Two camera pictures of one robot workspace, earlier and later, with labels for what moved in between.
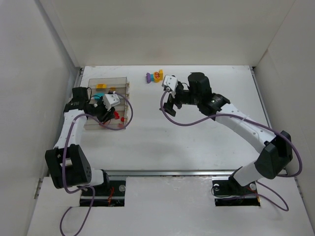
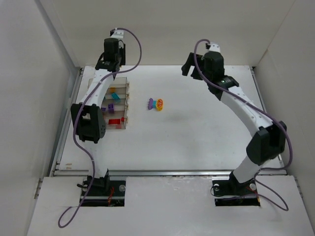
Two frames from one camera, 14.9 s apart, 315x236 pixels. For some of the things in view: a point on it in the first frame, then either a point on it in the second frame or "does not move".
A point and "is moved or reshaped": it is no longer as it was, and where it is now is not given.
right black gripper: x=177 y=96 → x=193 y=65
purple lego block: x=148 y=77 → x=150 y=104
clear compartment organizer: x=100 y=86 does not move
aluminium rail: x=173 y=173 does not move
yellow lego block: x=101 y=85 is moved or reshaped
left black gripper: x=104 y=114 → x=120 y=55
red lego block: x=116 y=115 → x=114 y=121
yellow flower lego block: x=158 y=75 → x=159 y=104
